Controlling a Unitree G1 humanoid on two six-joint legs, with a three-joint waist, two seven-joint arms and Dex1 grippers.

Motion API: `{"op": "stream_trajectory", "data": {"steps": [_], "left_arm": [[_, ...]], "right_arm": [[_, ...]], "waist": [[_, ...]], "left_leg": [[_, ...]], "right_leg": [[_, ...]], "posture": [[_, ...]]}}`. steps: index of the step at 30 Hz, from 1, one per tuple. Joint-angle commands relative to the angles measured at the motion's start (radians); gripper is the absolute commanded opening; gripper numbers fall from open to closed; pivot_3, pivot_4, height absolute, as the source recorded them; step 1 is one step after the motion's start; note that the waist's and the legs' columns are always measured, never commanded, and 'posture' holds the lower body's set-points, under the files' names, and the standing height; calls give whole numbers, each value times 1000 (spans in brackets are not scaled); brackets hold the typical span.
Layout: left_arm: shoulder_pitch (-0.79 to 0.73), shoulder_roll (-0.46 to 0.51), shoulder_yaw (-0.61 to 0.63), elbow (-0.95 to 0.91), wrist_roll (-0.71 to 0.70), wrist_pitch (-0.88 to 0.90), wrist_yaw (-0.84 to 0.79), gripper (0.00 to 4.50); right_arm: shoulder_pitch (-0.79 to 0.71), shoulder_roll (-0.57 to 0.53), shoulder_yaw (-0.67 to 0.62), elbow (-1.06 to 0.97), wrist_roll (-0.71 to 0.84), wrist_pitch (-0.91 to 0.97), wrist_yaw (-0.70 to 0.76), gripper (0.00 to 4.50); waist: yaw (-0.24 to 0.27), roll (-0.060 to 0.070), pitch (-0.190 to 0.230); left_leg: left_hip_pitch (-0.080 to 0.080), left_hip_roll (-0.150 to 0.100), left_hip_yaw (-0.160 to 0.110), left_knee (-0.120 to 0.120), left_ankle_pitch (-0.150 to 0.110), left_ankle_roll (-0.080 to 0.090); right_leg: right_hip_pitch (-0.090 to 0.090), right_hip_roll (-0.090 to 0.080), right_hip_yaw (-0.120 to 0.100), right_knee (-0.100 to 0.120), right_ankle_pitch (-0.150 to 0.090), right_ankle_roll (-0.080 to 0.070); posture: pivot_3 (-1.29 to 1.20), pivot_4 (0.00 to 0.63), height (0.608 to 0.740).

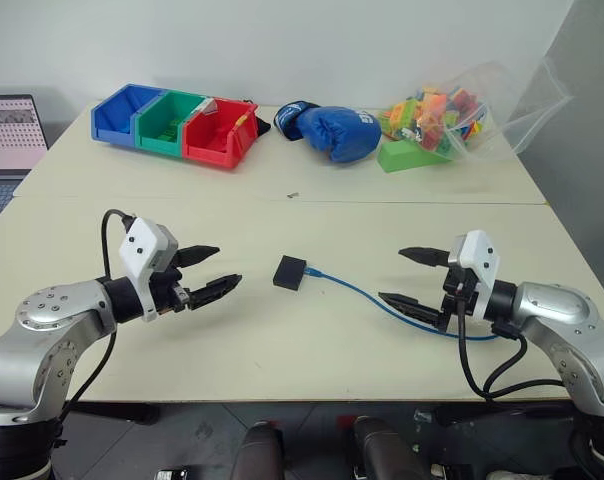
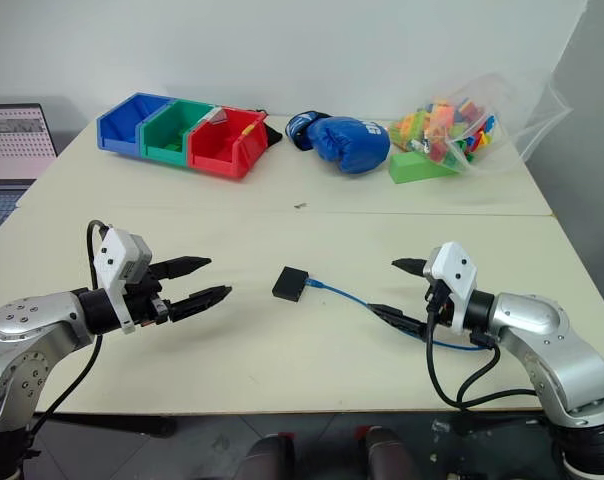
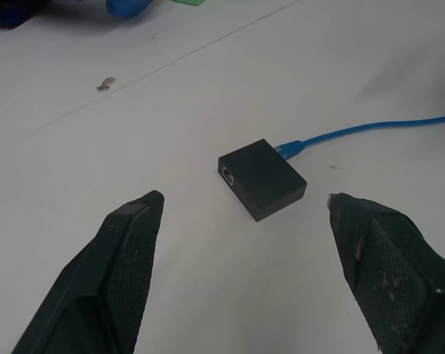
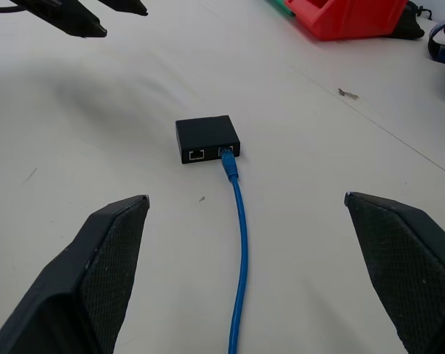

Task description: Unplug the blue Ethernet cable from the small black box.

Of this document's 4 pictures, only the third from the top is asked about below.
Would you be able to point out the small brown debris scrap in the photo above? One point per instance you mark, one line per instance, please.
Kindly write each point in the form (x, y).
(105, 84)

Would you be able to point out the blue rounded object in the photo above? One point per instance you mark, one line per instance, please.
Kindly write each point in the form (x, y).
(128, 6)

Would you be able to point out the small black box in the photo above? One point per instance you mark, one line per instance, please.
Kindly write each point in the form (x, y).
(265, 178)

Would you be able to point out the green block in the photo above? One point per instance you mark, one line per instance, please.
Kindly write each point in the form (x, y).
(187, 1)

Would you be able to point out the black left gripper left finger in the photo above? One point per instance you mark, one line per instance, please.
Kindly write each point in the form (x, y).
(108, 280)

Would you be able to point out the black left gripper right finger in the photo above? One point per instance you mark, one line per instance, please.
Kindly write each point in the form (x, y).
(395, 273)

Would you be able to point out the dark blue black object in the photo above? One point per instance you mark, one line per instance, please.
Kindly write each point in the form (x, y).
(12, 10)

